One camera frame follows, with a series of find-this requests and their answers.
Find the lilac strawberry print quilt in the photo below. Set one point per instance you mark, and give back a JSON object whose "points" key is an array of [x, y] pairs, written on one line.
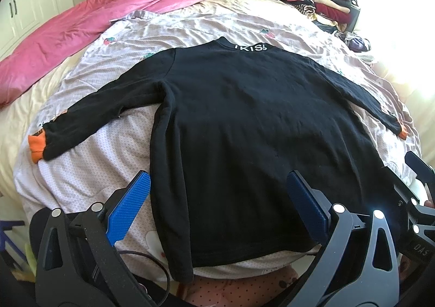
{"points": [[109, 159]]}

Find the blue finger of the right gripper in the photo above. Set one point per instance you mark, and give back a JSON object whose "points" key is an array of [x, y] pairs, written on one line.
{"points": [[424, 172]]}

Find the black long-sleeve shirt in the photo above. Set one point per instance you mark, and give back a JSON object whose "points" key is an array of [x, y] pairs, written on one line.
{"points": [[232, 122]]}

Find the right hand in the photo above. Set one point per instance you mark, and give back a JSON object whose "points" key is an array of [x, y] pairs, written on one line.
{"points": [[409, 267]]}

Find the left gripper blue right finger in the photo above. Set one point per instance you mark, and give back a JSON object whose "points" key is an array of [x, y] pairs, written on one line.
{"points": [[311, 205]]}

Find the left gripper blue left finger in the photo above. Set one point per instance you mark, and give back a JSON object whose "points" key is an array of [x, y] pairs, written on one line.
{"points": [[123, 213]]}

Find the cream bed sheet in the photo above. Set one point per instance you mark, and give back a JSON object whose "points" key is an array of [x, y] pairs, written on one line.
{"points": [[17, 116]]}

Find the white curtain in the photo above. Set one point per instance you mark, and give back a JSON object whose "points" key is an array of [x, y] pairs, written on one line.
{"points": [[402, 36]]}

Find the pink plush blanket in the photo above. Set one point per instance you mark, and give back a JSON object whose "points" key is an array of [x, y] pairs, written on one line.
{"points": [[66, 34]]}

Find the white bag of clothes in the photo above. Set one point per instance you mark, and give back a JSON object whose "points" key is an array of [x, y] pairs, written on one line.
{"points": [[354, 42]]}

